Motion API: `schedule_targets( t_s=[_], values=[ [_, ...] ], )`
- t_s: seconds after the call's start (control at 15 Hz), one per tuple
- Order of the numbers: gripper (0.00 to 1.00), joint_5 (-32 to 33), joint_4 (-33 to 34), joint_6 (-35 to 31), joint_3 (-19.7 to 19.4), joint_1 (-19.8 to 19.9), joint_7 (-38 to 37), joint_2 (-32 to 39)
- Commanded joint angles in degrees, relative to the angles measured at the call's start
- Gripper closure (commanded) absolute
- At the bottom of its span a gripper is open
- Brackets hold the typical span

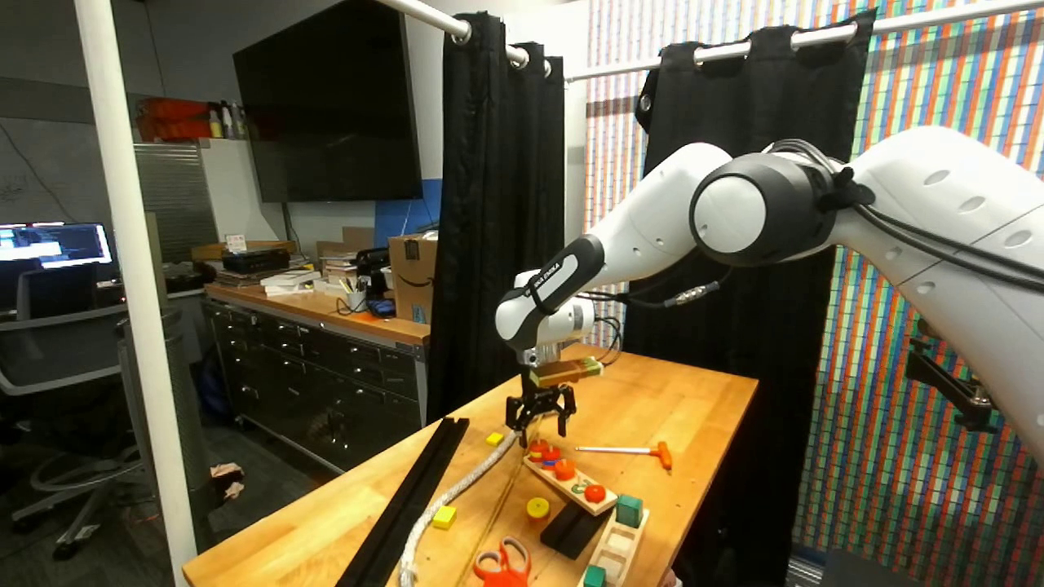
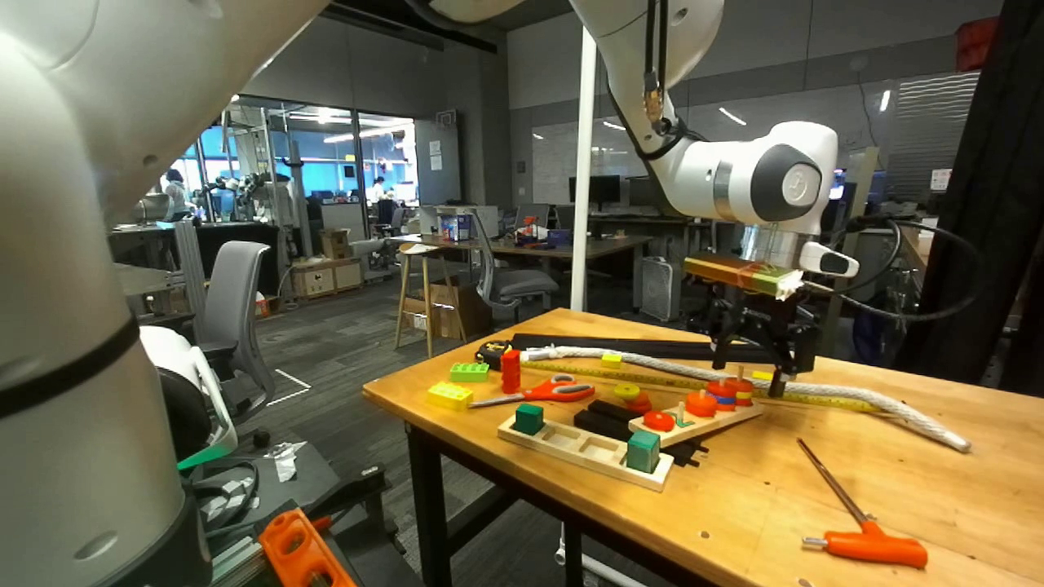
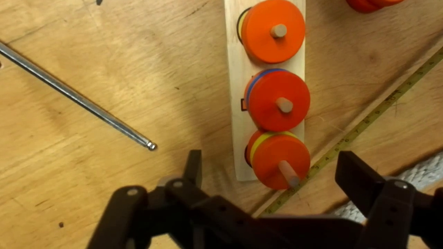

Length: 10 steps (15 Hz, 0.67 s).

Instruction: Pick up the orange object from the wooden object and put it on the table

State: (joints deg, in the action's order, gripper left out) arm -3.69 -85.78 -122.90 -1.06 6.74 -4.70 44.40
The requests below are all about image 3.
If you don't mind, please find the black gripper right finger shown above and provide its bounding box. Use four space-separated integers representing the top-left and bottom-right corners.
335 150 416 218

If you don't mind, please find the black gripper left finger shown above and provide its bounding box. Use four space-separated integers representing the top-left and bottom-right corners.
157 148 219 218

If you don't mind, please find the wooden peg counting board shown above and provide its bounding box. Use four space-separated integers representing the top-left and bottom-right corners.
225 0 309 184

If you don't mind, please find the yellow wooden ring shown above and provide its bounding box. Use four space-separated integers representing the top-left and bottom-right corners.
248 130 302 163

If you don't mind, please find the red-orange wooden ring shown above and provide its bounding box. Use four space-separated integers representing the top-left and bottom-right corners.
345 0 385 14
247 69 312 134

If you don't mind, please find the blue wooden ring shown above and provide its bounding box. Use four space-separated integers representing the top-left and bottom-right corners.
243 67 288 112

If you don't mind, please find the orange handled T hex key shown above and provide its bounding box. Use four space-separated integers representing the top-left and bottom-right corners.
0 40 160 152

